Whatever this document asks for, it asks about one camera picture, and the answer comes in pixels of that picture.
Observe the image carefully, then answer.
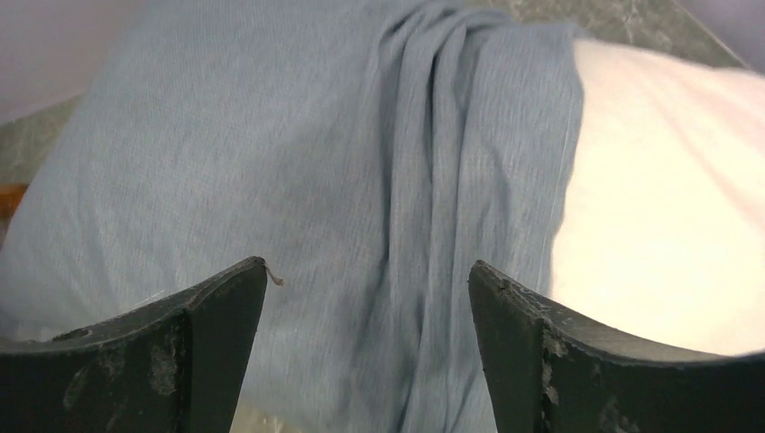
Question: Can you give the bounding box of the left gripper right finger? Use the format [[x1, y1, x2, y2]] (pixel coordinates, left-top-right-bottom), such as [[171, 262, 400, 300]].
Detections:
[[468, 261, 764, 433]]

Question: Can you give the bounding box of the blue grey pillow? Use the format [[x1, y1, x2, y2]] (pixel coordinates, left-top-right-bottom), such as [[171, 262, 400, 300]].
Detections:
[[1, 1, 583, 432]]

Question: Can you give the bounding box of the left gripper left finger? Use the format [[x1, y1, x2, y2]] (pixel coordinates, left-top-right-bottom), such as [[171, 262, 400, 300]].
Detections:
[[1, 257, 268, 432]]

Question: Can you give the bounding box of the white pillow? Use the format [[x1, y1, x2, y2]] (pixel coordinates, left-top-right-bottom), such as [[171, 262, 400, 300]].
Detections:
[[550, 40, 764, 355]]

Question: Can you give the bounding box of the wooden slatted rack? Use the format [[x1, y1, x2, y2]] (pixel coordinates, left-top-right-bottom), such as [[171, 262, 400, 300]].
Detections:
[[0, 183, 28, 220]]

